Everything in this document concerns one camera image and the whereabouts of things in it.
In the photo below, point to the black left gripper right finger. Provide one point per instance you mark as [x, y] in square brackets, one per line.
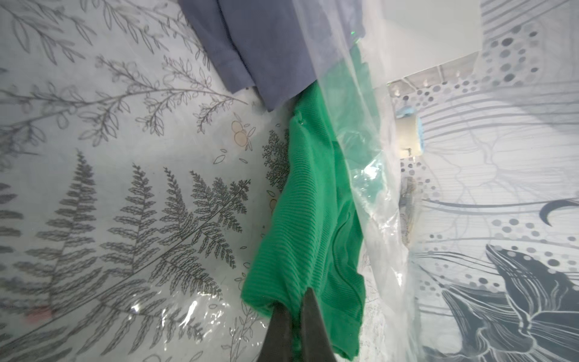
[316, 345]

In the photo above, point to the dark blue folded garment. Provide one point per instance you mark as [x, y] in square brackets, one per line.
[274, 46]

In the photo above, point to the white mini drawer cabinet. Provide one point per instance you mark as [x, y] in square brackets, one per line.
[407, 37]

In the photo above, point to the green knit garment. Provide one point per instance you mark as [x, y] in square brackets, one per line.
[315, 236]

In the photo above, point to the clear plastic vacuum bag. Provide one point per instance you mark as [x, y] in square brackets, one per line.
[355, 56]

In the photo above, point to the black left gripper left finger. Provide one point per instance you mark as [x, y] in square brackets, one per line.
[278, 343]

